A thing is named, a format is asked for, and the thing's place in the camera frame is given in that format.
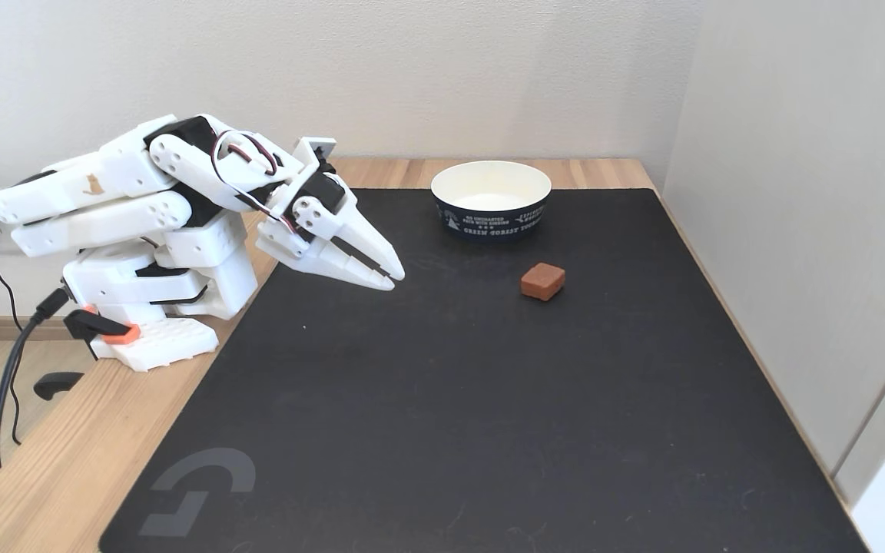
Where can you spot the brown square toy block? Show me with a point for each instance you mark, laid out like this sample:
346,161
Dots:
542,281

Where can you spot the white and navy paper bowl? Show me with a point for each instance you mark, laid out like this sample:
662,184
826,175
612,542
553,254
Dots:
488,219

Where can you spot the black desk mat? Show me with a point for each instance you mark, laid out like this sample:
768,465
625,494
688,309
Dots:
488,399

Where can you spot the black and orange clamp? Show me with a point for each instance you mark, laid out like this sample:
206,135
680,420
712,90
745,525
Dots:
101,326

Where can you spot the small camera on white mount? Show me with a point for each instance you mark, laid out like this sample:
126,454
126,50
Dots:
318,147

